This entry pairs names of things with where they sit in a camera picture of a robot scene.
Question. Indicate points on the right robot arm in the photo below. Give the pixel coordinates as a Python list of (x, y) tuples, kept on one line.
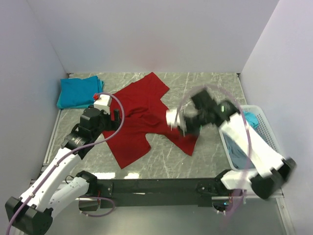
[(271, 170)]

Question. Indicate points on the white plastic basket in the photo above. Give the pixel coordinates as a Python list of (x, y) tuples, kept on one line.
[(264, 130)]

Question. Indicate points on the aluminium frame rail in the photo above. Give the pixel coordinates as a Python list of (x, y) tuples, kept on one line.
[(221, 204)]

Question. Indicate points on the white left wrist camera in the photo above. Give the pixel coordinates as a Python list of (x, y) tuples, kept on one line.
[(102, 102)]

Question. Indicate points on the folded teal t shirt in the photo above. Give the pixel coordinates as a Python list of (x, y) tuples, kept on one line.
[(71, 105)]

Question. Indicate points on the folded blue t shirt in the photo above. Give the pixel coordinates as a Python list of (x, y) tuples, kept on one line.
[(78, 90)]

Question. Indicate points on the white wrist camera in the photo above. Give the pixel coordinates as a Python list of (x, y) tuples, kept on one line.
[(175, 119), (102, 102)]

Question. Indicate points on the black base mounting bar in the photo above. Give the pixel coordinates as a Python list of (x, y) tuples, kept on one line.
[(159, 192)]

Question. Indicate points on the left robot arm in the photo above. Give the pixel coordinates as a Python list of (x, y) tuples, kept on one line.
[(56, 169)]

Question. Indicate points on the teal t shirt in basket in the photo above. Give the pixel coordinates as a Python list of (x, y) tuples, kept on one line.
[(251, 119)]

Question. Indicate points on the grey blue t shirt in basket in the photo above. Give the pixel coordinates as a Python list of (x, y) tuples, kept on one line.
[(237, 155)]

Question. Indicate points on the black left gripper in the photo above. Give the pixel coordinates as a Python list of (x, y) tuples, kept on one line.
[(112, 125)]

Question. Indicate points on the red t shirt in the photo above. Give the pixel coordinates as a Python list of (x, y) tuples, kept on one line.
[(144, 113)]

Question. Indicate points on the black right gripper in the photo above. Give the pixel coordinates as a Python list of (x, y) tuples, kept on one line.
[(188, 130)]

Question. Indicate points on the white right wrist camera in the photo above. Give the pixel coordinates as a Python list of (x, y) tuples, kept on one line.
[(175, 119)]

